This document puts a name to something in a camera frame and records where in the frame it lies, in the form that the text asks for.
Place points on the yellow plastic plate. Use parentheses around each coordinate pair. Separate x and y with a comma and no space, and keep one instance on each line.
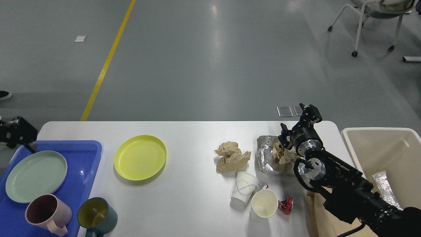
(140,158)

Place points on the pale green plate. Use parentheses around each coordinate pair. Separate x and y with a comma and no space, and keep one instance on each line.
(38,174)

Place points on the pink mug brown inside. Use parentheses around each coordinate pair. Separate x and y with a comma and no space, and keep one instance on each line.
(50,213)

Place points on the black and white shoe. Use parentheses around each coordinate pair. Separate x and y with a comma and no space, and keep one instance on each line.
(5,95)

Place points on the silver floor socket plate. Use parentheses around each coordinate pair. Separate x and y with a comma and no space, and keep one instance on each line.
(284,111)

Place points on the beige plastic bin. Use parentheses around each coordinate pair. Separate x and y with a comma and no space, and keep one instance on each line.
(394,150)

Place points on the foil piece in bin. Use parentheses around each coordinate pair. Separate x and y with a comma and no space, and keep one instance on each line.
(382,185)

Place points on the white floor marker tile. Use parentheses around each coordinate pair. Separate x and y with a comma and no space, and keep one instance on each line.
(80,39)

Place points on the white patterned paper cup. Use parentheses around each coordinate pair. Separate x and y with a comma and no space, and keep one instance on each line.
(243,187)

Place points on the brown paper bag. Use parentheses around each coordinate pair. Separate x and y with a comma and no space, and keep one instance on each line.
(322,223)

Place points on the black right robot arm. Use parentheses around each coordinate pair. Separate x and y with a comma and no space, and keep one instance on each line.
(348,195)

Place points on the white bar on floor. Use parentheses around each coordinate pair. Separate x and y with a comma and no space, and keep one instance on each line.
(411,59)

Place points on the red foil wrapper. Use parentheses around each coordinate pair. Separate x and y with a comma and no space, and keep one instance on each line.
(285,206)

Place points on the crumpled brown paper on foil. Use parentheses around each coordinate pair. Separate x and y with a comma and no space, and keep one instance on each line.
(283,159)

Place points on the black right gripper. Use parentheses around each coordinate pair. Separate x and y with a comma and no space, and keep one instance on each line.
(303,136)

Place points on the crumpled brown paper ball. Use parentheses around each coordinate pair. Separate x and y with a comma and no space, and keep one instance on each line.
(232,158)

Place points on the white wheeled chair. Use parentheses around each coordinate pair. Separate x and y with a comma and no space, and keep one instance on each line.
(379,9)

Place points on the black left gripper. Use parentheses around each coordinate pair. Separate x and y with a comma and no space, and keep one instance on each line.
(18,131)

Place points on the crumpled aluminium foil sheet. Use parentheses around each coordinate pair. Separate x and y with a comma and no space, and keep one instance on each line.
(264,154)

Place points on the teal mug yellow inside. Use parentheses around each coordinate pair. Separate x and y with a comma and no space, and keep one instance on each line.
(97,216)

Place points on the blue plastic tray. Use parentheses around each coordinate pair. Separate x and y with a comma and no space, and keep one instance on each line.
(82,157)

